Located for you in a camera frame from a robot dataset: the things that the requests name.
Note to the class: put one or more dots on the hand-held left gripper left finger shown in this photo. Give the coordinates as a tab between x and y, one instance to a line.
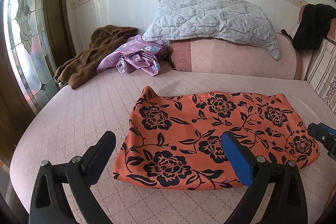
102	158

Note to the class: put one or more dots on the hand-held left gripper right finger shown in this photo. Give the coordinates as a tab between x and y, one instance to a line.
236	158

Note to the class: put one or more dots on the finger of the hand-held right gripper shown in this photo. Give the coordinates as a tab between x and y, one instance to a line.
321	132

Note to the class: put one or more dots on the orange black floral garment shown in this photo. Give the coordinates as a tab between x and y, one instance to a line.
183	121

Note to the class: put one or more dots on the pink quilted sofa bed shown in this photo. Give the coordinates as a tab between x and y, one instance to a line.
78	121

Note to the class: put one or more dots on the striped floral cushion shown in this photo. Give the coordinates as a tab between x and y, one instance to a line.
323	71

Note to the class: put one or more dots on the brown fleece robe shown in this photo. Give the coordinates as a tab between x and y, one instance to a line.
86	61

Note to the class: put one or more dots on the pink bolster cushion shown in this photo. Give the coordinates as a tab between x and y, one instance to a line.
231	58

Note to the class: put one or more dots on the small black object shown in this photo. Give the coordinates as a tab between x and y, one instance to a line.
286	33

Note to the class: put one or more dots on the purple floral cloth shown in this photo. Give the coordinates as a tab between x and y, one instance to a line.
134	53

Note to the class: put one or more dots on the grey quilted pillow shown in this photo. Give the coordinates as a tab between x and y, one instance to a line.
210	19

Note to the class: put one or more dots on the wooden stained glass door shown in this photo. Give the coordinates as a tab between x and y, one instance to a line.
53	3

